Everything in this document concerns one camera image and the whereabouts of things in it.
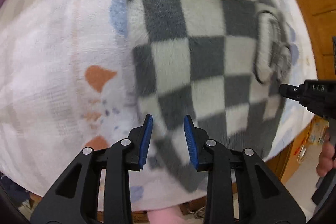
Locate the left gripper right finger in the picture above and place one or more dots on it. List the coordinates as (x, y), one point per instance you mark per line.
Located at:
(241, 188)

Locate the grey white checkered cardigan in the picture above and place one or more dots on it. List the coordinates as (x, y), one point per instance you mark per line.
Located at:
(218, 61)

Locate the operator right hand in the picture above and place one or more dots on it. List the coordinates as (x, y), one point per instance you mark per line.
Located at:
(326, 161)

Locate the wooden headboard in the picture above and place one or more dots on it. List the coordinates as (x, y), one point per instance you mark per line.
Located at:
(315, 3)

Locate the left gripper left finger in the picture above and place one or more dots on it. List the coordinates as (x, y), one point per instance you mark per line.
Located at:
(73, 198)

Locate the pink trousers of operator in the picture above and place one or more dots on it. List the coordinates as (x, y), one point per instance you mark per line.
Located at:
(169, 215)

